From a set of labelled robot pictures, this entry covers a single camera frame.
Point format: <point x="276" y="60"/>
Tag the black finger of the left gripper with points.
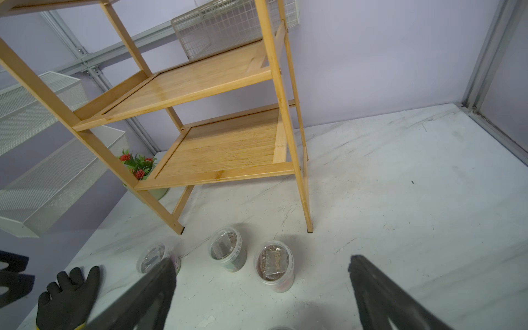
<point x="18" y="286"/>
<point x="13" y="262"/>

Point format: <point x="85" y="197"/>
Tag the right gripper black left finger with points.
<point x="145" y="305"/>

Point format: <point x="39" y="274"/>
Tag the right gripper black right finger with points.
<point x="382" y="304"/>

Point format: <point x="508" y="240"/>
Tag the small clear seed cup left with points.
<point x="156" y="253"/>

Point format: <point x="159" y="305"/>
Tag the small clear seed cup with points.
<point x="225" y="247"/>
<point x="274" y="264"/>
<point x="156" y="253"/>

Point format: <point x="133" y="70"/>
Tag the small clear seed cup middle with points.
<point x="225" y="247"/>

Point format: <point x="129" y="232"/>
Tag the small clear seed cup right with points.
<point x="274" y="264"/>

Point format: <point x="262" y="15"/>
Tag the black and yellow glove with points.
<point x="68" y="301"/>

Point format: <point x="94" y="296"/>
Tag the green pot with red flowers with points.
<point x="139" y="165"/>

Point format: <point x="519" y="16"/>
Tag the clear acrylic wall tray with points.
<point x="216" y="27"/>

